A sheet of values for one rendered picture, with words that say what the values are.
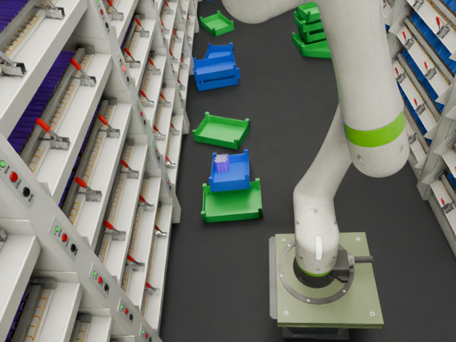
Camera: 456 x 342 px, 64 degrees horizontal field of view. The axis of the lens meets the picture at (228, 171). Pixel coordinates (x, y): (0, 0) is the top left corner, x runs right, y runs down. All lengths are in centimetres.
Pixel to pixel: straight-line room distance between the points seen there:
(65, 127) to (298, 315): 89
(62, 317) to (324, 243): 69
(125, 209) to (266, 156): 106
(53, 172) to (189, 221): 110
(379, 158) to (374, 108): 13
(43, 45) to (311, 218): 84
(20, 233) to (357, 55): 69
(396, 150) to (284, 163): 133
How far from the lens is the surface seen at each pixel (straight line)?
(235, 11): 61
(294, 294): 129
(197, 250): 181
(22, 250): 81
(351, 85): 69
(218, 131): 235
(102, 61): 128
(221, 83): 273
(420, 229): 190
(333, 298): 130
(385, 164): 82
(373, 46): 66
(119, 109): 139
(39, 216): 83
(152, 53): 207
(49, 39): 100
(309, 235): 111
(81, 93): 114
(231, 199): 195
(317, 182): 114
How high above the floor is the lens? 150
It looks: 46 degrees down
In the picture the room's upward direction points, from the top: 12 degrees counter-clockwise
